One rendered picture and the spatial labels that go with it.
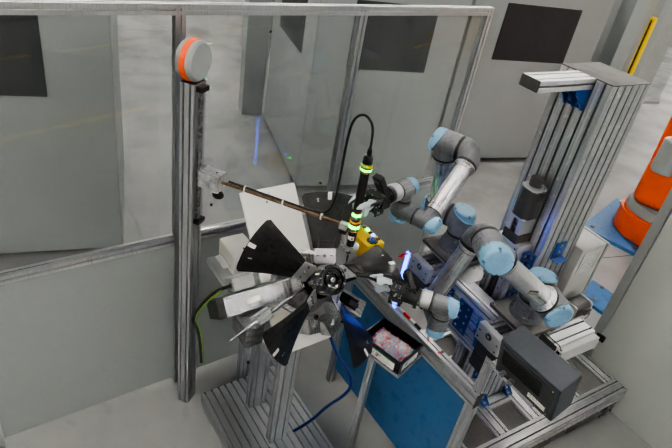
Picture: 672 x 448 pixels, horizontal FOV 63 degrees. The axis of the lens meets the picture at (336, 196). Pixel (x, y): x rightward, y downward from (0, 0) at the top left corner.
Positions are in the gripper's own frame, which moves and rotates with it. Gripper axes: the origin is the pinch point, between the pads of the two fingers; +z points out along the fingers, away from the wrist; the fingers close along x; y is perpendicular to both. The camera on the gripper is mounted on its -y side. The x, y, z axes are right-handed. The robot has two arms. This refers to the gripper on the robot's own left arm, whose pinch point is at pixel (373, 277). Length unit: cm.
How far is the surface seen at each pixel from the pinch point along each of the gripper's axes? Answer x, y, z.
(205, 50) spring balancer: -73, -8, 80
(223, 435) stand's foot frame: 107, 30, 52
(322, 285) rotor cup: -5.8, 18.8, 15.6
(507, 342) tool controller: -6, 16, -54
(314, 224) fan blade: -15.1, -2.2, 28.1
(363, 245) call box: 16.0, -34.4, 12.7
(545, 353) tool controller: -8, 17, -66
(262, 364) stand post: 79, 4, 44
